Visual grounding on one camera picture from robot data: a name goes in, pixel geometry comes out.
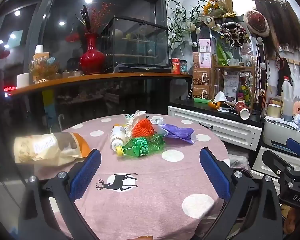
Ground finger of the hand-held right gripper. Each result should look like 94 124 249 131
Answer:
286 137 300 168
262 149 300 175

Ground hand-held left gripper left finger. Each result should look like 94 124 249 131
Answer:
17 149 102 240

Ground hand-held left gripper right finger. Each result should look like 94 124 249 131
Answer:
199 147 284 240

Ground white plastic bottle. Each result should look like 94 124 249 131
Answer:
109 125 127 153

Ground purple plastic wrapper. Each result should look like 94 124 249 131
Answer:
162 124 196 144

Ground green plastic bottle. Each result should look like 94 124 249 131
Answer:
116 134 165 157

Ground orange foam fruit net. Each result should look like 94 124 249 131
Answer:
131 118 155 138

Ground white plastic bag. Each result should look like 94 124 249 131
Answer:
125 110 148 128

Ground white printer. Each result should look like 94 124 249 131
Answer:
262 116 300 153

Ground clear plastic bag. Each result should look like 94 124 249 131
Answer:
229 154 250 172

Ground cream tin can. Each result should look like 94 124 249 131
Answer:
267 104 281 118

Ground clear plastic jug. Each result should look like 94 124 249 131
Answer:
280 76 294 122

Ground beige orange paper bag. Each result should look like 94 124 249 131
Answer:
14 132 92 167

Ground red white paper cup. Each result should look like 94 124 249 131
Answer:
234 101 251 120

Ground pink polka dot tablecloth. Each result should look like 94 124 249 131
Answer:
36 114 232 240

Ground white face mask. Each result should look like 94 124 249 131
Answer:
214 91 229 103

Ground clear crumpled plastic wrapper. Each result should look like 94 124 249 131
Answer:
145 115 167 126

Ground brown coffee box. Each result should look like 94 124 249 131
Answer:
192 68 212 85
193 85 212 100

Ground wooden bar counter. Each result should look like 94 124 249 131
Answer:
9 72 193 97

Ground bamboo shelf rack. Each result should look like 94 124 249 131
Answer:
214 65 255 110

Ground white paper roll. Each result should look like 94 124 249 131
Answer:
17 73 30 89

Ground golden lotus ornament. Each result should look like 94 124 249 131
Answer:
29 56 60 84

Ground red ceramic vase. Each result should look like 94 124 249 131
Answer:
79 32 105 75

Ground red tin can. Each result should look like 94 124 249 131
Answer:
172 58 181 75

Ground dark hanging hair bundle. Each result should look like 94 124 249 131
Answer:
255 0 300 55

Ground lion head ornament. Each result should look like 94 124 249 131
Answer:
220 22 248 47

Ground red embroidered hat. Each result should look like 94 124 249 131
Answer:
244 9 270 37

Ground glass display case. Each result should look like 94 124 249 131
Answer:
100 17 170 72

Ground dried branches with red berries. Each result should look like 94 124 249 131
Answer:
76 2 115 34

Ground green leafy plant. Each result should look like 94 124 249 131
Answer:
166 0 208 50

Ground sunflower bouquet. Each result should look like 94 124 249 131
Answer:
202 0 237 18

